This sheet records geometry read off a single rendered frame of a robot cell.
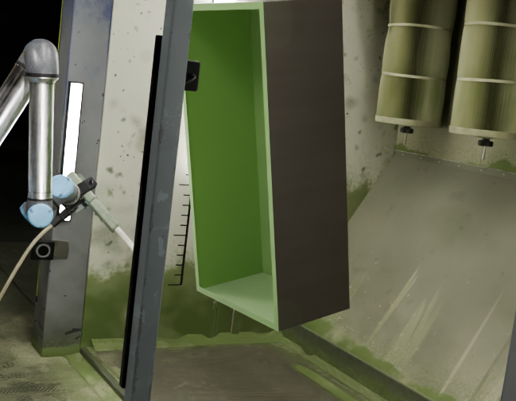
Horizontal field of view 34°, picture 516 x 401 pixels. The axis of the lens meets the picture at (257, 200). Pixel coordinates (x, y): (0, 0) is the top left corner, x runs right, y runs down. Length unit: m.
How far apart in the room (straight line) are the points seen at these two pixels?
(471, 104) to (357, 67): 0.95
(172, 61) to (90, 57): 1.98
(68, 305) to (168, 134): 2.21
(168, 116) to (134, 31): 2.05
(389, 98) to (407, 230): 0.66
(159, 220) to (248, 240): 1.82
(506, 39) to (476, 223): 0.86
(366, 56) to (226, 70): 1.21
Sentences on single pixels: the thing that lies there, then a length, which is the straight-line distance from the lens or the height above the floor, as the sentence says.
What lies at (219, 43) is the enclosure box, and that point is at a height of 1.51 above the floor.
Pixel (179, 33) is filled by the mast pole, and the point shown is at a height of 1.44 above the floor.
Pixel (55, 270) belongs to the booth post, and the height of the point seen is 0.41.
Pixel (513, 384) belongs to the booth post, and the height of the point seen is 0.91.
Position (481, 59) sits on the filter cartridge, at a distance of 3.73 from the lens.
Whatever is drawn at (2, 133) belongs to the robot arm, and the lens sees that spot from 3.19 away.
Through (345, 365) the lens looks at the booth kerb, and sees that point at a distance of 4.05.
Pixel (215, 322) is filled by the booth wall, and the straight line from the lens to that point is 4.32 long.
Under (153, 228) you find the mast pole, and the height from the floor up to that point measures 1.00.
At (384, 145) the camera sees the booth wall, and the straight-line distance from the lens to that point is 4.65.
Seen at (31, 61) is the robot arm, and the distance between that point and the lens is 3.05.
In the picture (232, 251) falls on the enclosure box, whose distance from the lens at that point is 3.67.
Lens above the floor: 1.34
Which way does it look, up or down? 8 degrees down
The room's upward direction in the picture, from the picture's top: 7 degrees clockwise
